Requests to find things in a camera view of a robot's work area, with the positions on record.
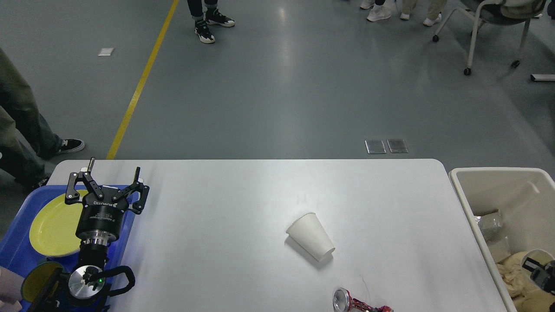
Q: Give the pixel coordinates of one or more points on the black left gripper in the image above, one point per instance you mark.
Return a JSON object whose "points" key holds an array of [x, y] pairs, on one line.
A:
{"points": [[102, 219]]}

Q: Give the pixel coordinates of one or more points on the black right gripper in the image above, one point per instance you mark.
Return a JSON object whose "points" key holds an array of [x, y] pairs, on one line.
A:
{"points": [[545, 276]]}

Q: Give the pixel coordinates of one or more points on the white paper cup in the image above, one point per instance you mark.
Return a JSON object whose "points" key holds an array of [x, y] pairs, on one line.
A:
{"points": [[310, 234], [536, 259]]}

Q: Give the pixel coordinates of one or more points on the brown paper bag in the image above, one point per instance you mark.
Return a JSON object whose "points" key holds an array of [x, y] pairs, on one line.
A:
{"points": [[535, 301]]}

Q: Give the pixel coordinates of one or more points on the yellow plate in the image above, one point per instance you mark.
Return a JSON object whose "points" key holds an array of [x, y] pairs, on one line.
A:
{"points": [[56, 223]]}

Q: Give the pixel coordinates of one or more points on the pink mug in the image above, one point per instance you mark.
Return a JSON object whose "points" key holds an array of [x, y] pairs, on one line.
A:
{"points": [[10, 291]]}

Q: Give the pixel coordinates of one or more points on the brown paper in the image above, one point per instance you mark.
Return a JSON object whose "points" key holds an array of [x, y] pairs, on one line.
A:
{"points": [[516, 278]]}

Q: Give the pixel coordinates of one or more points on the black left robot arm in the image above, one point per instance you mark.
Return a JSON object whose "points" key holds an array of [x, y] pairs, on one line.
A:
{"points": [[92, 280]]}

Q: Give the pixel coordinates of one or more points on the beige plastic bin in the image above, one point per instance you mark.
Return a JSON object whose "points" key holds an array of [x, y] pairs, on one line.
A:
{"points": [[525, 198]]}

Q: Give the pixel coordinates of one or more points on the person in jeans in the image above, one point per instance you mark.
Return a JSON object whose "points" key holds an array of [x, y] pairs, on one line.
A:
{"points": [[24, 133]]}

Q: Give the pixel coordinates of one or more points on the blue plastic tray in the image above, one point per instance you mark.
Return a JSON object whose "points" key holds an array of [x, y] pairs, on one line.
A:
{"points": [[18, 255]]}

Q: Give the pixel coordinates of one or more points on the white paper on floor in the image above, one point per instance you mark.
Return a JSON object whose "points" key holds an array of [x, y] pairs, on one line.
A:
{"points": [[106, 52]]}

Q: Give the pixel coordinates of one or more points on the right floor socket plate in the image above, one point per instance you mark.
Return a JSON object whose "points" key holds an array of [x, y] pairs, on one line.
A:
{"points": [[397, 146]]}

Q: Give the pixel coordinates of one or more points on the floor socket plate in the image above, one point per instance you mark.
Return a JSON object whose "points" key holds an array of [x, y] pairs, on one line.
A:
{"points": [[375, 147], [397, 146]]}

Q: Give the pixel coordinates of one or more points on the white bar on floor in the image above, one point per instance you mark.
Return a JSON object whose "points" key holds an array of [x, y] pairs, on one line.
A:
{"points": [[542, 77]]}

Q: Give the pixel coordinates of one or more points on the left floor socket plate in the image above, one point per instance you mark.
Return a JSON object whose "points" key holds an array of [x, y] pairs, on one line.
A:
{"points": [[375, 147]]}

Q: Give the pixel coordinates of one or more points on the person in black coat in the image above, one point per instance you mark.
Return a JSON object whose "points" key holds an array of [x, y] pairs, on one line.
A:
{"points": [[206, 13]]}

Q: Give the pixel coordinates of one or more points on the person in beige trousers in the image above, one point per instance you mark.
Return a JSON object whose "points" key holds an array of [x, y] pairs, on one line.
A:
{"points": [[434, 11]]}

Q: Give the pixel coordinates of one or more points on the person in white sneakers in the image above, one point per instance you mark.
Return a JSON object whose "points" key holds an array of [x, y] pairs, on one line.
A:
{"points": [[377, 10]]}

